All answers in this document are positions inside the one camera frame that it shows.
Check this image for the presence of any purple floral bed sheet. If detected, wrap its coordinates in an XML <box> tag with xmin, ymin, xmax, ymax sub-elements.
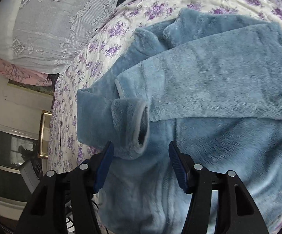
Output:
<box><xmin>47</xmin><ymin>0</ymin><xmax>282</xmax><ymax>234</ymax></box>

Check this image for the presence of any window with white frame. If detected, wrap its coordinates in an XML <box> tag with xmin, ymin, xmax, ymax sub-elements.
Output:
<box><xmin>0</xmin><ymin>125</ymin><xmax>38</xmax><ymax>210</ymax></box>

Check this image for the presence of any blue fleece garment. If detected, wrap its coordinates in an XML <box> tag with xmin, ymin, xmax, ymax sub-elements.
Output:
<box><xmin>77</xmin><ymin>8</ymin><xmax>282</xmax><ymax>233</ymax></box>

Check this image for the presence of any gold framed picture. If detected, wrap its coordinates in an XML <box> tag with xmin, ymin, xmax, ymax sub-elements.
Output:
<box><xmin>39</xmin><ymin>112</ymin><xmax>52</xmax><ymax>159</ymax></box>

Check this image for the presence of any white lace cover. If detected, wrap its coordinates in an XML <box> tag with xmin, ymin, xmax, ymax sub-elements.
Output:
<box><xmin>0</xmin><ymin>0</ymin><xmax>118</xmax><ymax>74</ymax></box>

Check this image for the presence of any pink floral fabric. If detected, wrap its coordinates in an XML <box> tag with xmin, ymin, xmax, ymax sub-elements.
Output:
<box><xmin>0</xmin><ymin>59</ymin><xmax>52</xmax><ymax>87</ymax></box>

